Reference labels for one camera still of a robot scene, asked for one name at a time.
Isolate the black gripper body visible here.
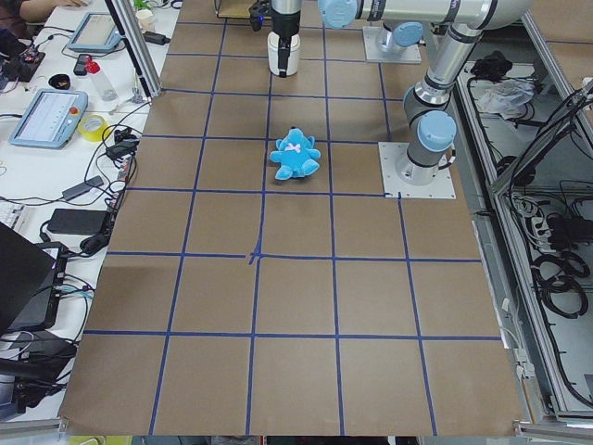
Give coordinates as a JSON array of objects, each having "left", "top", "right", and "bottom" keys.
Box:
[{"left": 249, "top": 0, "right": 301, "bottom": 41}]

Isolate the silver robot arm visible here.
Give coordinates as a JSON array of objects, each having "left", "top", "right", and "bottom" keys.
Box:
[
  {"left": 248, "top": 0, "right": 302, "bottom": 78},
  {"left": 318, "top": 0, "right": 532, "bottom": 185}
]

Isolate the blue teddy bear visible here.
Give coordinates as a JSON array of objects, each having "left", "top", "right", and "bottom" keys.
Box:
[{"left": 270, "top": 127, "right": 321, "bottom": 181}]

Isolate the black power adapter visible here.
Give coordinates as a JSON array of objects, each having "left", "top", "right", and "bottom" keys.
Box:
[{"left": 143, "top": 31, "right": 170, "bottom": 45}]

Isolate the paper cup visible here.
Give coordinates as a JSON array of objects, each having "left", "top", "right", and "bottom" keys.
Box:
[{"left": 136, "top": 9, "right": 156, "bottom": 32}]

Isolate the clear bottle red cap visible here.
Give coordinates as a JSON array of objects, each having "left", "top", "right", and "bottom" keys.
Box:
[{"left": 85, "top": 57, "right": 118, "bottom": 101}]

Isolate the teach pendant far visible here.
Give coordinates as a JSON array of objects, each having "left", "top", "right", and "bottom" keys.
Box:
[{"left": 67, "top": 12, "right": 121, "bottom": 54}]

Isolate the teach pendant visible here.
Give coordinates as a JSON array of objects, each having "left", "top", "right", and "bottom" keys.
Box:
[
  {"left": 8, "top": 89, "right": 88, "bottom": 149},
  {"left": 67, "top": 12, "right": 121, "bottom": 54}
]

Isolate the yellow tape roll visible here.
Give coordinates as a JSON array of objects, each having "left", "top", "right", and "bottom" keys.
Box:
[{"left": 77, "top": 114, "right": 110, "bottom": 142}]

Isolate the teach pendant near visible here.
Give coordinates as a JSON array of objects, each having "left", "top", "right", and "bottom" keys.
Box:
[{"left": 8, "top": 89, "right": 88, "bottom": 149}]

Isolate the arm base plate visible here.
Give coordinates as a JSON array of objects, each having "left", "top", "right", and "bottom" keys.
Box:
[
  {"left": 362, "top": 21, "right": 423, "bottom": 64},
  {"left": 378, "top": 142, "right": 456, "bottom": 199}
]

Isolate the aluminium frame post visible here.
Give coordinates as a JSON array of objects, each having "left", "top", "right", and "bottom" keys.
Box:
[{"left": 105, "top": 0, "right": 162, "bottom": 98}]

